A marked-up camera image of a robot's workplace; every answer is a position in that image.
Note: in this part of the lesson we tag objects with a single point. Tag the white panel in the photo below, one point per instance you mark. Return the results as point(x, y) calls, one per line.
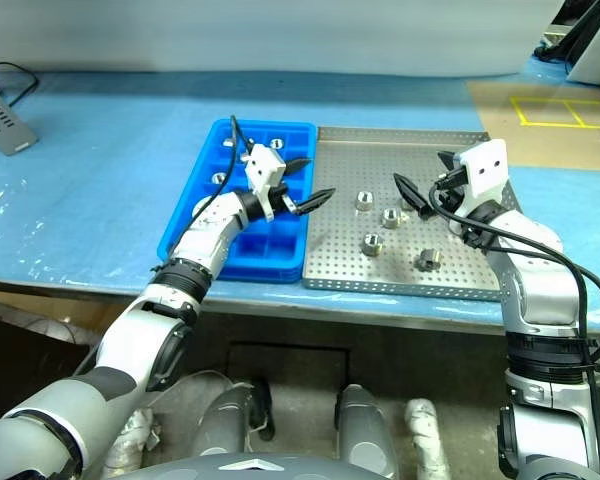
point(597, 55)

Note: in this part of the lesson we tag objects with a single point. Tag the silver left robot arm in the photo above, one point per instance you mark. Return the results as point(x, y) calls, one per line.
point(200, 235)

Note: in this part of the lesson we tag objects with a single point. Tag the dark floor plate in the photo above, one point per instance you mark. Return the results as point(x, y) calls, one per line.
point(290, 365)

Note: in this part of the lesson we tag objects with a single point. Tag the perforated metal tray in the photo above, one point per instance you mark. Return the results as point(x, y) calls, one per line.
point(340, 240)

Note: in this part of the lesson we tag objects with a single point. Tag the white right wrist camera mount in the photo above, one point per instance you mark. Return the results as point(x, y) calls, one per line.
point(485, 167)

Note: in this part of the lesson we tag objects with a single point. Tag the dark rounded grey shape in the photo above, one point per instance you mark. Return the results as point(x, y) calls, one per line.
point(225, 420)
point(365, 425)

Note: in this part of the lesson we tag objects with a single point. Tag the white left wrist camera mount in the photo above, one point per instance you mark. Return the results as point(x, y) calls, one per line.
point(262, 167)

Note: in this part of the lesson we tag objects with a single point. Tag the grey slotted device box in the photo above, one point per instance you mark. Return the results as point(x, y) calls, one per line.
point(0, 120)

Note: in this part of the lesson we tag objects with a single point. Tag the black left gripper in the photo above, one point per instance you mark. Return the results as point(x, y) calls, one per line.
point(282, 197)

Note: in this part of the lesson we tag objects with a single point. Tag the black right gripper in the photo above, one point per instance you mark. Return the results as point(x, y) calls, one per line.
point(450, 200)

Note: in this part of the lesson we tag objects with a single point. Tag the blue compartment tray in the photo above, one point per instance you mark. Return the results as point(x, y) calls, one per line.
point(260, 247)

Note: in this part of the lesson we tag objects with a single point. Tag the grey robot torso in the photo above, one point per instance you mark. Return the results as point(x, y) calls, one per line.
point(260, 467)

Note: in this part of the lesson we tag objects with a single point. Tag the brown cardboard mat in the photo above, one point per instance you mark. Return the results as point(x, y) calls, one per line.
point(495, 145)

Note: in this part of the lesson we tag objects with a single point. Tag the white wrapped post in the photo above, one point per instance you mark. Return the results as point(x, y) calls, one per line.
point(427, 435)
point(130, 440)

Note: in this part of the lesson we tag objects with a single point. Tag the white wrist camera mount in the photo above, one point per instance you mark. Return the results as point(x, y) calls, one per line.
point(262, 167)
point(485, 167)

